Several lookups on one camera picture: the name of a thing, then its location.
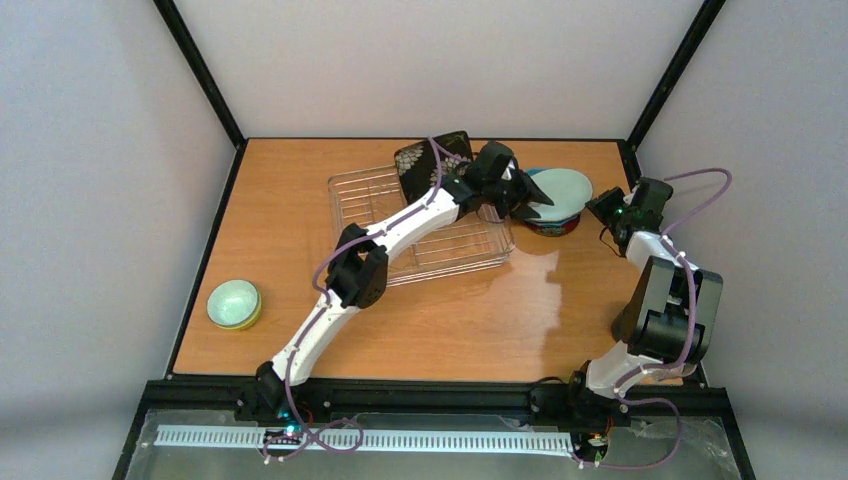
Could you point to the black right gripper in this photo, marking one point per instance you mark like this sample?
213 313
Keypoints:
607 207

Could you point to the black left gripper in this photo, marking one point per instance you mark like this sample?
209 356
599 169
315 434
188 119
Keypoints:
510 187

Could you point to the light green round plate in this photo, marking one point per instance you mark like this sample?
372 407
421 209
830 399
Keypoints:
569 189

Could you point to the black floral square plate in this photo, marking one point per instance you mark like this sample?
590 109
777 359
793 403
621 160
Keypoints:
416 164

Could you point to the wire metal dish rack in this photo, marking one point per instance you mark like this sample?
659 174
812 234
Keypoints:
478 241

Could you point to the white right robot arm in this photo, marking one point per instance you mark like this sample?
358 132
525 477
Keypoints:
669 319

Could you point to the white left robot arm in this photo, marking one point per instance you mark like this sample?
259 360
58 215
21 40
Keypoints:
356 273

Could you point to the dark red plate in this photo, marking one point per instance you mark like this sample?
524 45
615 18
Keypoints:
555 228

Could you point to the dark green cup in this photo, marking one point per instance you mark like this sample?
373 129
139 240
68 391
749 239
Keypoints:
624 324

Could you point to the green yellow small bowl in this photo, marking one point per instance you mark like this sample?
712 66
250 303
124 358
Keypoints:
234 305

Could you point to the black frame post right rear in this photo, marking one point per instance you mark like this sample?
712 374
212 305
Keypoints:
697 31

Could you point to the black frame post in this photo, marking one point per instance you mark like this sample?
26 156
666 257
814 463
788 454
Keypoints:
697 31
176 25

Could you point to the white slotted cable duct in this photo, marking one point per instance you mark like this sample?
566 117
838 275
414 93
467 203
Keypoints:
407 441

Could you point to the black frame post left rear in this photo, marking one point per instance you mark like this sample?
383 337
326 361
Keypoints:
176 25

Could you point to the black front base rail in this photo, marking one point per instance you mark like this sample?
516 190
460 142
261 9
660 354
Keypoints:
545 402

